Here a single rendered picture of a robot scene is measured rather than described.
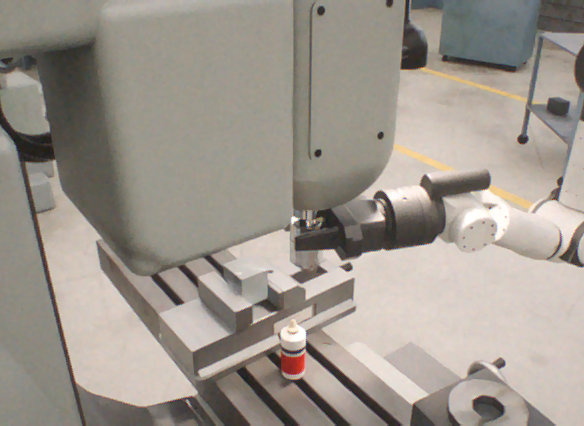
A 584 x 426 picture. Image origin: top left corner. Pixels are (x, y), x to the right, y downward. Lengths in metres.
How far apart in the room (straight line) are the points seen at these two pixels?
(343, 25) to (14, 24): 0.32
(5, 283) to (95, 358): 2.15
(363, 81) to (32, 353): 0.42
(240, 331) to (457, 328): 1.82
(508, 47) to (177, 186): 6.36
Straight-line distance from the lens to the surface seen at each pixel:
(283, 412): 0.99
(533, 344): 2.76
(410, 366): 1.37
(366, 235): 0.82
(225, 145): 0.56
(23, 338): 0.51
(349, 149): 0.69
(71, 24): 0.49
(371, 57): 0.68
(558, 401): 2.53
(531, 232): 1.01
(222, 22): 0.53
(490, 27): 6.84
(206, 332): 1.02
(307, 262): 0.84
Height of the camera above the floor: 1.67
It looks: 28 degrees down
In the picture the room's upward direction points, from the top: straight up
